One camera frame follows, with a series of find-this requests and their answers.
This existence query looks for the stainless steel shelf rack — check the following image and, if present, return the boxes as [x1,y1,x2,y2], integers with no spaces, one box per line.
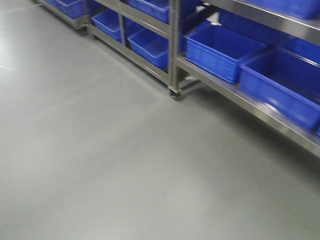
[42,0,320,156]

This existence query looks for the blue plastic bin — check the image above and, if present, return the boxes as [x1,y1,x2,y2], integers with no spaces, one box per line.
[127,0,171,24]
[91,9,122,43]
[128,28,169,71]
[185,25,267,84]
[239,48,320,132]
[56,0,86,19]

